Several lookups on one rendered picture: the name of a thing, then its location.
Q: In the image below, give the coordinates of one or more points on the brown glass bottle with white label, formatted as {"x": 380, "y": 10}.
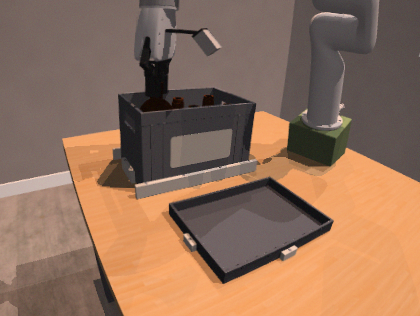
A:
{"x": 156, "y": 104}

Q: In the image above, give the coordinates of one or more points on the dark grey crate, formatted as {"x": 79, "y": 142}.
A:
{"x": 168, "y": 143}

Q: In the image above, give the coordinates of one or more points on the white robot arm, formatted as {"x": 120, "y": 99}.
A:
{"x": 329, "y": 33}

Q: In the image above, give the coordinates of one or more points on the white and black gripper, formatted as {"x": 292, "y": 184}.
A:
{"x": 151, "y": 39}

